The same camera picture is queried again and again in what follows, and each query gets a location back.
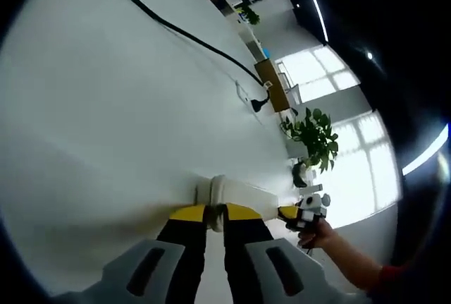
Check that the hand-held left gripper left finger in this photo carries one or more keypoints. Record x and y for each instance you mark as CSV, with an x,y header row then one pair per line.
x,y
183,247

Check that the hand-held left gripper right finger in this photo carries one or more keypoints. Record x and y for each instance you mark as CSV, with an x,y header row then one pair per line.
x,y
246,247

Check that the brown cardboard box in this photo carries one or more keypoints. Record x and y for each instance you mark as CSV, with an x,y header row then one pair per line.
x,y
273,85

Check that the white table socket panel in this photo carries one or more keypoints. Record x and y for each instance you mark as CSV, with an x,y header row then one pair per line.
x,y
243,92

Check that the black headset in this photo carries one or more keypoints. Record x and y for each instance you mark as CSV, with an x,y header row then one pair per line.
x,y
299,175

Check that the person's red shirt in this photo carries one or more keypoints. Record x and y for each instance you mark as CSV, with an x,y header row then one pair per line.
x,y
401,279

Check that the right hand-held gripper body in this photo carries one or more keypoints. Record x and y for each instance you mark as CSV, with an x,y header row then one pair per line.
x,y
313,208

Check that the small background plant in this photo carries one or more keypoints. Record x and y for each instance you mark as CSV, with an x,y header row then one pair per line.
x,y
248,15

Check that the grey background chair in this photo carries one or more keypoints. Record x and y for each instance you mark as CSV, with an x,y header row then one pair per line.
x,y
292,90

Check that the narrow window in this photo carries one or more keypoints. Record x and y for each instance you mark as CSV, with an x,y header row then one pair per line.
x,y
317,74

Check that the wide window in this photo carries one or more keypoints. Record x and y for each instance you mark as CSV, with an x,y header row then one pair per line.
x,y
366,170

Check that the green potted plant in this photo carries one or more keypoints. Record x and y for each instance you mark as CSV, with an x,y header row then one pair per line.
x,y
317,138

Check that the person's right hand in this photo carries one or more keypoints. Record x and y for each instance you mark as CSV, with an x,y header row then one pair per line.
x,y
317,237

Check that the beige cutlery case base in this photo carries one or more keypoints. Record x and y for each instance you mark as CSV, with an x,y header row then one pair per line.
x,y
246,194

